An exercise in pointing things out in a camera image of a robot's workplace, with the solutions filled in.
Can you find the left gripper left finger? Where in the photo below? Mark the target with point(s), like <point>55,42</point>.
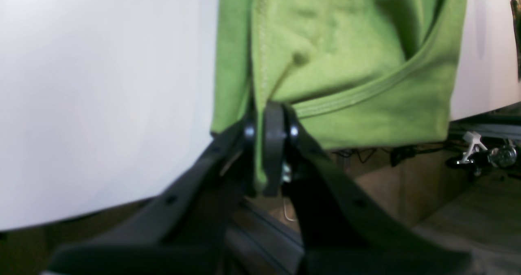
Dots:
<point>180,232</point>

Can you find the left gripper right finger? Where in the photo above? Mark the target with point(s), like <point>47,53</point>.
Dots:
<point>343,230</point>

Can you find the green T-shirt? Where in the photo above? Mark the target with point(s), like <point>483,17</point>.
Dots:
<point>358,73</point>

